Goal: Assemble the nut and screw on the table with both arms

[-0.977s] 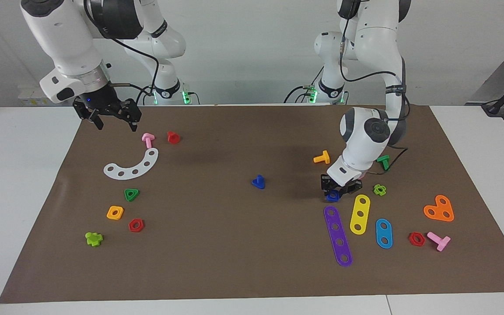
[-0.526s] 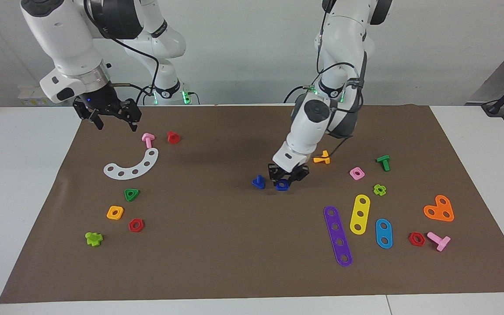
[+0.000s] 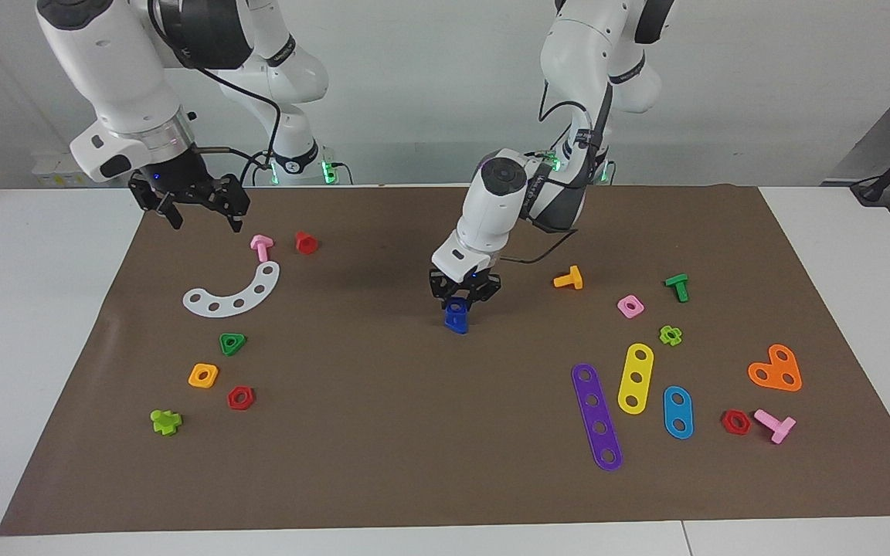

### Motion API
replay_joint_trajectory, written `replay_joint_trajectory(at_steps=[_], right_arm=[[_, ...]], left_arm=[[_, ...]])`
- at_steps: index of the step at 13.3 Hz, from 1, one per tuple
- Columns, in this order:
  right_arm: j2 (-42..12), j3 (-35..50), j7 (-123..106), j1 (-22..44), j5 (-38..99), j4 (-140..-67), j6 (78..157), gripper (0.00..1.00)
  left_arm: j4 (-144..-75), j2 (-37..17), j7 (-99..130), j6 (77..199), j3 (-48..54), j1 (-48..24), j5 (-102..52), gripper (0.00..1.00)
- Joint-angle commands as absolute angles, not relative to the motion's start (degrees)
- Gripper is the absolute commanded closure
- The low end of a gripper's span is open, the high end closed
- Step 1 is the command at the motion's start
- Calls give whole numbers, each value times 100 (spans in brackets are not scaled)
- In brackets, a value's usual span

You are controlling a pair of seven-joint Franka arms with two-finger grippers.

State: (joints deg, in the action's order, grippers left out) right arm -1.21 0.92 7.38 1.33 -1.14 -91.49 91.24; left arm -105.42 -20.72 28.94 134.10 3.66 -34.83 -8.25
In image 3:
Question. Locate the lime green cross nut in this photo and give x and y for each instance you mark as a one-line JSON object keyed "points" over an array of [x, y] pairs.
{"points": [[665, 333]]}

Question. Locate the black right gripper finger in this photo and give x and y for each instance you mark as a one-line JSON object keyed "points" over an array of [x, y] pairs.
{"points": [[153, 197], [233, 197]]}

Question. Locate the lime green cross screw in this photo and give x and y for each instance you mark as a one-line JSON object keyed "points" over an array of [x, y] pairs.
{"points": [[165, 422]]}

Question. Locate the pink plastic screw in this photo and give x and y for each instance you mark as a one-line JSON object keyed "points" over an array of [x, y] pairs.
{"points": [[261, 247], [779, 427]]}

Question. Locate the brown table mat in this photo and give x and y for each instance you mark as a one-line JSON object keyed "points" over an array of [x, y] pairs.
{"points": [[445, 432]]}

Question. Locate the green plastic screw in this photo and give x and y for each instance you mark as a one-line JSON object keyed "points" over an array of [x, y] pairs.
{"points": [[677, 286]]}

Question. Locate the orange heart plate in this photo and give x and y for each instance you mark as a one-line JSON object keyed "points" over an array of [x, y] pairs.
{"points": [[774, 369]]}

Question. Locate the blue two-hole strip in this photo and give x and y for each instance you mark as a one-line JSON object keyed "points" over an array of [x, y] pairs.
{"points": [[677, 412]]}

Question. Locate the yellow three-hole strip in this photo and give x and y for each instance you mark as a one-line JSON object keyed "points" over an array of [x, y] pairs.
{"points": [[637, 367]]}

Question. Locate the red plastic screw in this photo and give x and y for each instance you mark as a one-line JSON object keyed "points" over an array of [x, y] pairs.
{"points": [[305, 244]]}

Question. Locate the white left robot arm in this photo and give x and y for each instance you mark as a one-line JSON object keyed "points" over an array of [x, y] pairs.
{"points": [[491, 208]]}

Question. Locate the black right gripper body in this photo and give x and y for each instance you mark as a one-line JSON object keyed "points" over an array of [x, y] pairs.
{"points": [[174, 168]]}

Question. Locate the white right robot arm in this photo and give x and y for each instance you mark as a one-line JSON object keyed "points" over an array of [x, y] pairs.
{"points": [[124, 69]]}

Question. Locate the orange square nut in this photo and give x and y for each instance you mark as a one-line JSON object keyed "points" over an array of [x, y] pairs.
{"points": [[192, 378]]}

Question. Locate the green triangle nut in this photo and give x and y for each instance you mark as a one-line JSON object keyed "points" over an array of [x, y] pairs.
{"points": [[240, 340]]}

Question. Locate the purple four-hole strip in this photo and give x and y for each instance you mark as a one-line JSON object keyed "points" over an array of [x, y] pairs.
{"points": [[596, 414]]}

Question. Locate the red hexagon nut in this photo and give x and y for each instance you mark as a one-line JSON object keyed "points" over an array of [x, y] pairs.
{"points": [[250, 398], [725, 422]]}

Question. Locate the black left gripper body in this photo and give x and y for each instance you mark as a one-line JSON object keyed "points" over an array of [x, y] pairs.
{"points": [[467, 281]]}

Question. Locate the orange plastic screw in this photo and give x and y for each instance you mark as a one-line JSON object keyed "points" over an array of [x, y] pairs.
{"points": [[571, 278]]}

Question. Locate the blue triangle head screw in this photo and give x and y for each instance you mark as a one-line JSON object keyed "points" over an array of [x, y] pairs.
{"points": [[456, 327]]}

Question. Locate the pink square nut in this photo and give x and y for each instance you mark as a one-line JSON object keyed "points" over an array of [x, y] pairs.
{"points": [[623, 303]]}

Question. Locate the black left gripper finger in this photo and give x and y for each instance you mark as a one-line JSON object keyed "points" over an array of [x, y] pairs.
{"points": [[476, 302], [443, 298]]}

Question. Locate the white curved perforated plate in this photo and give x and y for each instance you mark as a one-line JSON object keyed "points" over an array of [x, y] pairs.
{"points": [[249, 297]]}

